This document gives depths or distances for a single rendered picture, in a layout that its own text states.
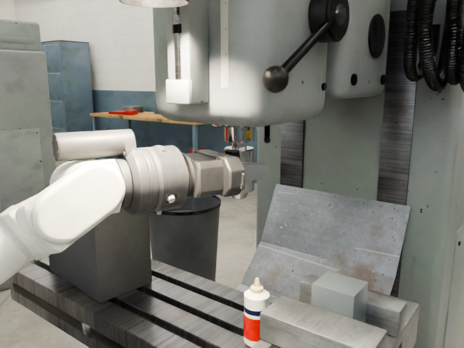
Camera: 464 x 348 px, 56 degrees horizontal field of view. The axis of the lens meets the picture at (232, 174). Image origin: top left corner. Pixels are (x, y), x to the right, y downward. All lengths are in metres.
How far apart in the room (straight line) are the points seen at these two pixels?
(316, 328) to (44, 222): 0.34
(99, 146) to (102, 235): 0.31
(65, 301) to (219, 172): 0.46
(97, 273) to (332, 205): 0.52
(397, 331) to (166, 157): 0.38
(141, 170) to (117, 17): 7.23
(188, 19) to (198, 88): 0.08
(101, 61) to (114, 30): 0.64
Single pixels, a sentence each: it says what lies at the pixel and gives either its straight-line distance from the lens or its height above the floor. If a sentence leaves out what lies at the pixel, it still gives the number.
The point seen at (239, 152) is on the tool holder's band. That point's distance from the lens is 0.63.
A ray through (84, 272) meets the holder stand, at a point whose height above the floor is 1.01.
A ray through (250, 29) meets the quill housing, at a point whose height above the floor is 1.43.
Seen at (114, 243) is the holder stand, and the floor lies 1.07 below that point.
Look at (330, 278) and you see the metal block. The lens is 0.63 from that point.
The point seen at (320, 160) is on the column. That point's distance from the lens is 1.01.
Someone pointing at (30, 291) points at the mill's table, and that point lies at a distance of 1.05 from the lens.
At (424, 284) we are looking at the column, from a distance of 1.00.
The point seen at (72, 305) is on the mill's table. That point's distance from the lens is 0.91.
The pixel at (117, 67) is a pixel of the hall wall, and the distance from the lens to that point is 7.74.
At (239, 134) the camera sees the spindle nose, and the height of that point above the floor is 1.29.
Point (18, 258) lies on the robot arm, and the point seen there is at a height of 1.18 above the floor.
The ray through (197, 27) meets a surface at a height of 1.43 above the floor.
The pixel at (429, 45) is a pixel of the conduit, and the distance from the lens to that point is 0.73.
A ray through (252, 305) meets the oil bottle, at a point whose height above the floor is 1.03.
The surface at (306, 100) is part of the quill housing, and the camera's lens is 0.62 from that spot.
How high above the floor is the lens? 1.37
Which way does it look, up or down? 12 degrees down
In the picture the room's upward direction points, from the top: straight up
